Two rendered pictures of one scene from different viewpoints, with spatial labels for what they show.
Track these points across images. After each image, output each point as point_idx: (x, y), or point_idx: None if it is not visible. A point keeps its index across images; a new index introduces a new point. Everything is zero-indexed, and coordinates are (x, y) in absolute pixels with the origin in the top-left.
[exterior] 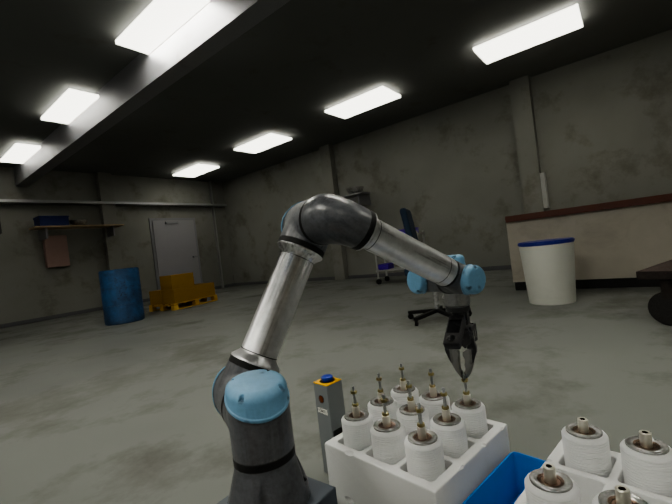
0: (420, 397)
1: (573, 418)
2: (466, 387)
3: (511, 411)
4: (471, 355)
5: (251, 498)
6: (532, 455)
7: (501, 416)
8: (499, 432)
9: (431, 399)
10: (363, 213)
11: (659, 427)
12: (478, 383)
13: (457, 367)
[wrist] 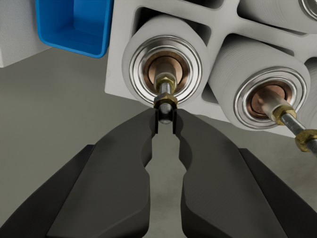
0: (308, 83)
1: None
2: (162, 90)
3: (157, 194)
4: (76, 183)
5: None
6: (119, 122)
7: (166, 183)
8: (108, 57)
9: (274, 68)
10: None
11: (31, 193)
12: None
13: (193, 124)
